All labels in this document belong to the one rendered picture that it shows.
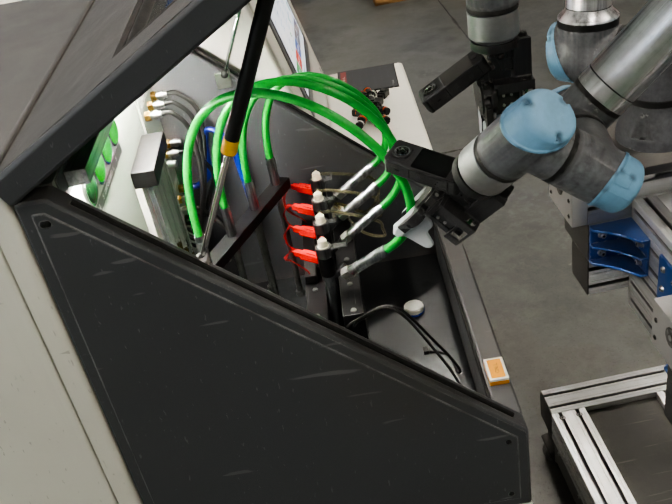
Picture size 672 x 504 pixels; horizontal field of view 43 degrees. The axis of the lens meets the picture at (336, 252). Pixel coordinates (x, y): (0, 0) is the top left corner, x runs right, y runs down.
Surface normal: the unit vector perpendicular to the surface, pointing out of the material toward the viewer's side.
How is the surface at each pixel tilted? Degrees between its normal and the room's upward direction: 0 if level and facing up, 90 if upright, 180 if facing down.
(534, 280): 0
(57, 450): 90
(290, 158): 90
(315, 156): 90
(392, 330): 0
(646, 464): 0
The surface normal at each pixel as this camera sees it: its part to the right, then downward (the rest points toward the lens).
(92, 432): 0.07, 0.55
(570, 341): -0.16, -0.82
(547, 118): 0.38, -0.36
